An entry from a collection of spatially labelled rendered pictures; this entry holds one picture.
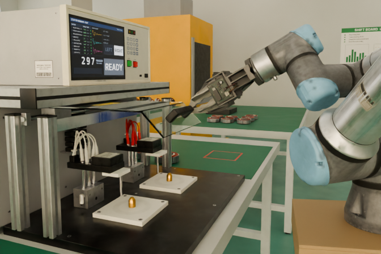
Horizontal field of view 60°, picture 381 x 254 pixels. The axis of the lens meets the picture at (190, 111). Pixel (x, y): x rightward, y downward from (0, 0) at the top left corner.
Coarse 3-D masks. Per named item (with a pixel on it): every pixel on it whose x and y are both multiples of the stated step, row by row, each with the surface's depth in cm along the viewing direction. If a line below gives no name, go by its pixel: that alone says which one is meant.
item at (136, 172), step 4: (132, 164) 118; (136, 164) 118; (140, 164) 119; (132, 168) 114; (136, 168) 116; (140, 168) 119; (128, 172) 115; (132, 172) 114; (136, 172) 116; (140, 172) 119; (124, 176) 116; (128, 176) 115; (132, 176) 115; (136, 176) 116; (140, 176) 119; (124, 180) 116; (128, 180) 115; (132, 180) 115; (136, 180) 116
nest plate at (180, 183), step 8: (160, 176) 118; (176, 176) 118; (184, 176) 118; (192, 176) 118; (144, 184) 110; (152, 184) 110; (160, 184) 110; (168, 184) 110; (176, 184) 110; (184, 184) 110; (176, 192) 105
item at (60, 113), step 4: (44, 108) 84; (48, 108) 84; (52, 108) 83; (56, 108) 84; (44, 112) 84; (48, 112) 84; (52, 112) 84; (56, 112) 84; (60, 112) 85; (64, 112) 86; (68, 112) 88; (60, 116) 85; (64, 116) 86
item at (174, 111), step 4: (176, 108) 80; (180, 108) 81; (184, 108) 83; (188, 108) 85; (192, 108) 87; (172, 112) 78; (176, 112) 78; (180, 112) 80; (184, 112) 82; (188, 112) 85; (168, 116) 79; (172, 116) 78; (176, 116) 78; (184, 116) 87; (168, 120) 79; (172, 120) 79
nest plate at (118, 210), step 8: (120, 200) 96; (128, 200) 96; (136, 200) 96; (144, 200) 96; (152, 200) 96; (160, 200) 96; (104, 208) 90; (112, 208) 90; (120, 208) 90; (128, 208) 90; (136, 208) 90; (144, 208) 90; (152, 208) 90; (160, 208) 91; (96, 216) 87; (104, 216) 86; (112, 216) 85; (120, 216) 85; (128, 216) 85; (136, 216) 85; (144, 216) 85; (152, 216) 86; (136, 224) 82; (144, 224) 83
